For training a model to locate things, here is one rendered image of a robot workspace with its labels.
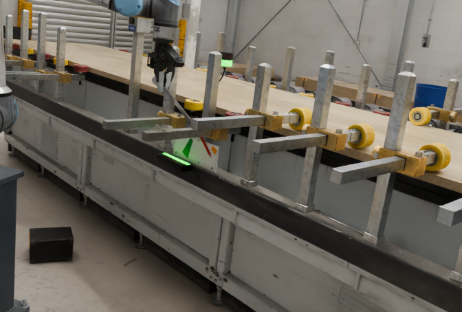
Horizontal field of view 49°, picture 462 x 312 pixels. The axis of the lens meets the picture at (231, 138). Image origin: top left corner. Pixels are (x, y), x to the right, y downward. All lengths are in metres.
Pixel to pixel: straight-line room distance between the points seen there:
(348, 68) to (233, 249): 8.10
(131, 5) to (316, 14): 8.99
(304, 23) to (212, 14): 2.31
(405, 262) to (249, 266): 0.93
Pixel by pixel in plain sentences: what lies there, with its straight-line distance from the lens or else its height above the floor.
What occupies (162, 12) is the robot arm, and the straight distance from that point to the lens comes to 1.93.
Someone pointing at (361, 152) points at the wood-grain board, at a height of 0.90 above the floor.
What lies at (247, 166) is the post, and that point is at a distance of 1.74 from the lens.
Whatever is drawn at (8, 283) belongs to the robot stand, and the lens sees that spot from 2.22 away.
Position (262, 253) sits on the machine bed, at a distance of 2.12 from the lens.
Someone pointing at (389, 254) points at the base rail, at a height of 0.70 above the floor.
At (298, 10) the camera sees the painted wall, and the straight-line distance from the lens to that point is 10.96.
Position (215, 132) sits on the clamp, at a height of 0.85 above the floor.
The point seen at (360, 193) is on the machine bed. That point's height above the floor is 0.75.
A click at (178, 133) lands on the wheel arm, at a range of 1.75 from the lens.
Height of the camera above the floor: 1.26
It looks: 13 degrees down
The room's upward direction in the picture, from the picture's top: 7 degrees clockwise
